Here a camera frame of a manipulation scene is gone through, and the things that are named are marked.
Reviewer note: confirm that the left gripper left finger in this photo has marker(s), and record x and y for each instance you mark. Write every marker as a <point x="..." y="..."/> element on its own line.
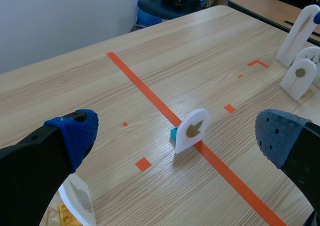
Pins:
<point x="32" y="166"/>

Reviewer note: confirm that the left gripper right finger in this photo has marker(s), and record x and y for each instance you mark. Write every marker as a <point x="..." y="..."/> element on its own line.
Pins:
<point x="300" y="148"/>

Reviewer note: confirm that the white arched round leaf card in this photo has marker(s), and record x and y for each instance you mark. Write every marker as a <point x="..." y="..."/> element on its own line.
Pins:
<point x="298" y="81"/>

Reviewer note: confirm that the white arched maple leaf card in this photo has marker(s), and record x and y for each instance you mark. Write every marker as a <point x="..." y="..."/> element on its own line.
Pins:
<point x="193" y="131"/>

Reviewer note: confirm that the small yellow card stand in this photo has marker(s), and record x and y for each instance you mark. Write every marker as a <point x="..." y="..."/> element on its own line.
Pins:
<point x="65" y="214"/>

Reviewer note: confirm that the small turquoise card stand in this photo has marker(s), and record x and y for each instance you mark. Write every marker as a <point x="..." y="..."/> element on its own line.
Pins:
<point x="173" y="134"/>

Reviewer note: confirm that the wooden desk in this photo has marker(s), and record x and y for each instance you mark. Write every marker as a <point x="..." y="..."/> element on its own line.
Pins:
<point x="262" y="6"/>

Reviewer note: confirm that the blue plastic bag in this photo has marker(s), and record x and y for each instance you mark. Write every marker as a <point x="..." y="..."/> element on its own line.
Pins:
<point x="146" y="17"/>

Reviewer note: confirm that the dark blue chair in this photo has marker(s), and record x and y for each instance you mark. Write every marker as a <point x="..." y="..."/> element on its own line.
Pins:
<point x="152" y="7"/>

